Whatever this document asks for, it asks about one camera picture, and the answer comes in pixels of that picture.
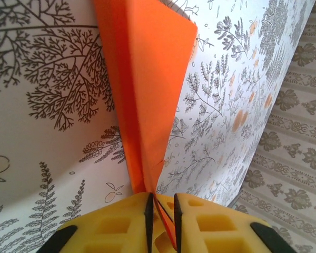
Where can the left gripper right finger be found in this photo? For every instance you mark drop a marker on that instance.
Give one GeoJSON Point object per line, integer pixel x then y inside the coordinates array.
{"type": "Point", "coordinates": [216, 229]}

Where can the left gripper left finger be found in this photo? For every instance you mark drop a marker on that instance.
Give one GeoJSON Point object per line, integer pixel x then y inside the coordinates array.
{"type": "Point", "coordinates": [116, 226]}

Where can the floral patterned table mat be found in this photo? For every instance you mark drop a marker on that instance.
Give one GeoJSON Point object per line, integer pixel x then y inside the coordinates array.
{"type": "Point", "coordinates": [42, 79]}

